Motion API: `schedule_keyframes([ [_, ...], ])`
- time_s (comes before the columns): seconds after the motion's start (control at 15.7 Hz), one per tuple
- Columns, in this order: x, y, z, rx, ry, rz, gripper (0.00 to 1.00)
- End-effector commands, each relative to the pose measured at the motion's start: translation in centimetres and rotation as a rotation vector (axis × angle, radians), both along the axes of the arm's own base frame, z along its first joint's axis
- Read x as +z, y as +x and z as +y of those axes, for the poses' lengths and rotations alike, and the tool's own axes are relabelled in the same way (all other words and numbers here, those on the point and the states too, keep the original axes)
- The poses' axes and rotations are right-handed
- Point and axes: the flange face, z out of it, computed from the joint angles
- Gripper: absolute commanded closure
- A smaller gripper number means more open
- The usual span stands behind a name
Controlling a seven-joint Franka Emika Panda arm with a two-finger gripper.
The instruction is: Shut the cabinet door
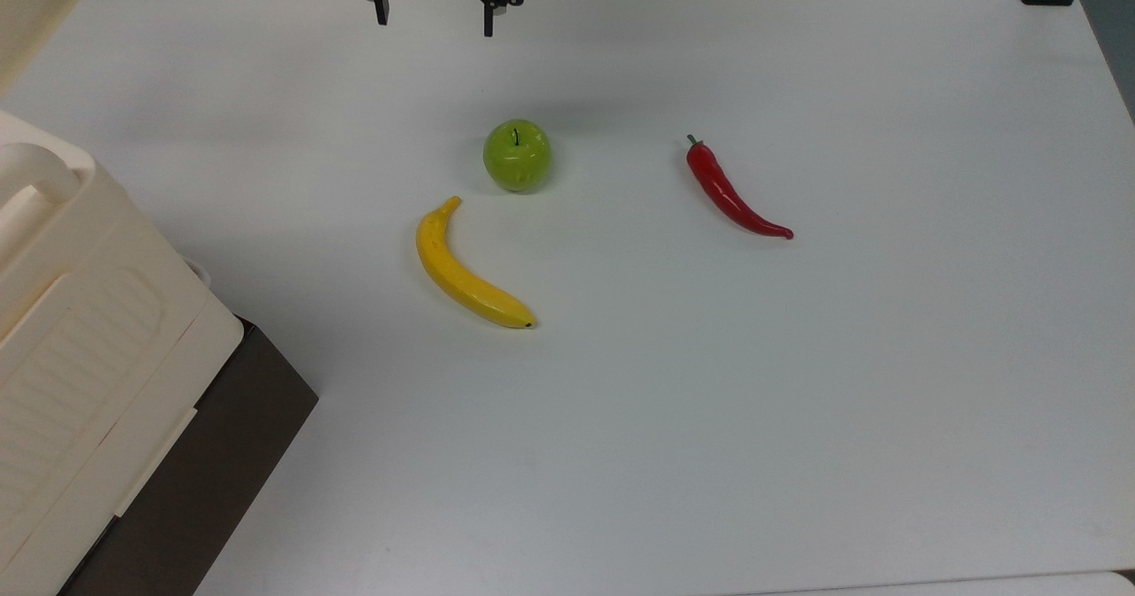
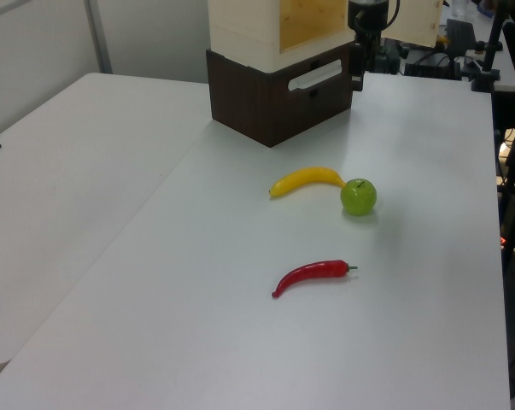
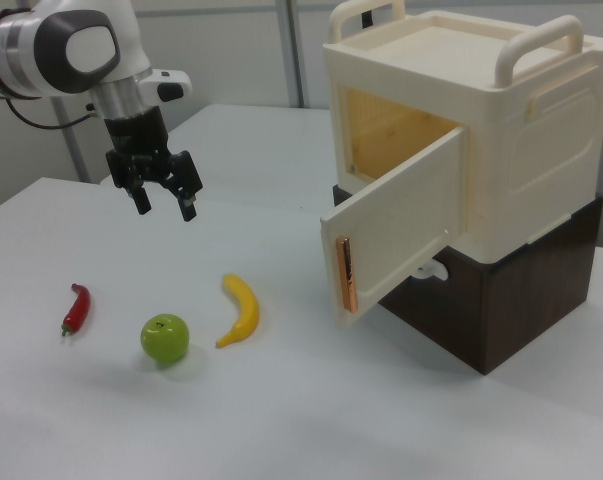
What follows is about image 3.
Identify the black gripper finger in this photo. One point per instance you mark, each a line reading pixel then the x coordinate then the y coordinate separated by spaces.
pixel 187 190
pixel 140 197

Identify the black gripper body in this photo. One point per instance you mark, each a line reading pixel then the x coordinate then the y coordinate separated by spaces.
pixel 136 135

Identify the cream cabinet door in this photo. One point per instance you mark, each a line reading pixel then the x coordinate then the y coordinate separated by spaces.
pixel 396 225

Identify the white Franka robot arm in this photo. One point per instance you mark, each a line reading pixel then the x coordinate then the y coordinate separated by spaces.
pixel 41 50

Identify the cream plastic cabinet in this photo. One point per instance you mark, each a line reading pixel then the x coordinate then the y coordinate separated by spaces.
pixel 531 150

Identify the grey metal stand pole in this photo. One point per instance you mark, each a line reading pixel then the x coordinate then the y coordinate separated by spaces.
pixel 71 145

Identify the red toy chili pepper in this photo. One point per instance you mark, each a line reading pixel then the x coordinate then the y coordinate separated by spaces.
pixel 78 310

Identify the yellow toy banana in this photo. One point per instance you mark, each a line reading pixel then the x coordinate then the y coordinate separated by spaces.
pixel 247 310

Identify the green toy apple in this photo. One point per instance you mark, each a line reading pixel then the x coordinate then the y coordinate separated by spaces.
pixel 164 337

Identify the small white plastic latch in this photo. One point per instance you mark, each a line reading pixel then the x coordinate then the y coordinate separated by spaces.
pixel 433 270

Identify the dark brown wooden box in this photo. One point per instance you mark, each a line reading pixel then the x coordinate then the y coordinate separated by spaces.
pixel 531 310

